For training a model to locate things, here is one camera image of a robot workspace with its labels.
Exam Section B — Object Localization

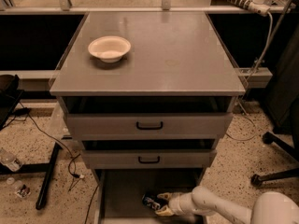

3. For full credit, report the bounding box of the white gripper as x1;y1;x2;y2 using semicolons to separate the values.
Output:
155;192;193;217

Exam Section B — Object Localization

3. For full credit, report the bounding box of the blue pepsi can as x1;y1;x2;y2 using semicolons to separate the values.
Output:
142;194;161;211

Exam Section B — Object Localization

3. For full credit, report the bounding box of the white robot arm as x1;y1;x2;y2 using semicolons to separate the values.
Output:
155;186;299;224

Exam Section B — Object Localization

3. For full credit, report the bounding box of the grey bottom drawer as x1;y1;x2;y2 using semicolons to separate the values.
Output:
93;169;207;224

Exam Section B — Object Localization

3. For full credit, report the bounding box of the grey drawer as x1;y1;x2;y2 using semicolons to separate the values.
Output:
63;96;233;141
82;139;216;169
93;169;207;224

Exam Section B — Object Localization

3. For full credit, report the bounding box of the grey middle drawer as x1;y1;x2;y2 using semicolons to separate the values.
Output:
82;139;216;169

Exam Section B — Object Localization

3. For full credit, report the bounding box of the grey drawer cabinet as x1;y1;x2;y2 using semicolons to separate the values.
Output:
50;10;247;224

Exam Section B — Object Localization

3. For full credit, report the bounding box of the grey top drawer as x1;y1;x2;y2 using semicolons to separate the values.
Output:
63;96;233;141

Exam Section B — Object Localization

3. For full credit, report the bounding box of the black office chair base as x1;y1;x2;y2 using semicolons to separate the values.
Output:
250;131;299;188

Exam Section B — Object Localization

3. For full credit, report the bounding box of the black metal stand leg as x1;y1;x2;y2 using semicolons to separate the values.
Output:
0;142;62;211

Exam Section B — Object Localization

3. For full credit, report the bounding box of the crumpled wrapper litter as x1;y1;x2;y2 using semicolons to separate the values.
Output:
14;184;31;198

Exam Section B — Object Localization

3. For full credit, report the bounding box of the white paper bowl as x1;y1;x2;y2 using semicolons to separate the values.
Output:
88;36;131;63

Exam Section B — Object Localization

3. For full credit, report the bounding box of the clear plastic water bottle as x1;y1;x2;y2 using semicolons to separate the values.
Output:
0;148;22;172

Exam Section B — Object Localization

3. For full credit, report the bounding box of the black bin on left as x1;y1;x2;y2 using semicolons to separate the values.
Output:
0;75;23;130

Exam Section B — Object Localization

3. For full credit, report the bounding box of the white striped power strip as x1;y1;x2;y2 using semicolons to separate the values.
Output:
226;0;270;16

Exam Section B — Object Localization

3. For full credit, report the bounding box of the black middle drawer handle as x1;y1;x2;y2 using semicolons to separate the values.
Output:
137;156;161;164

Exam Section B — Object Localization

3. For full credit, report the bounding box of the black drawer handle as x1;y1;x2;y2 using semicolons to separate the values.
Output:
137;156;161;164
135;121;164;131

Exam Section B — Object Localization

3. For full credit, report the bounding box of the black top drawer handle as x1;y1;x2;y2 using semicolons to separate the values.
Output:
135;121;164;131

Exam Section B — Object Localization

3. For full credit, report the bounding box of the black floor cable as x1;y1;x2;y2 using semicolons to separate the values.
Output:
0;100;86;192

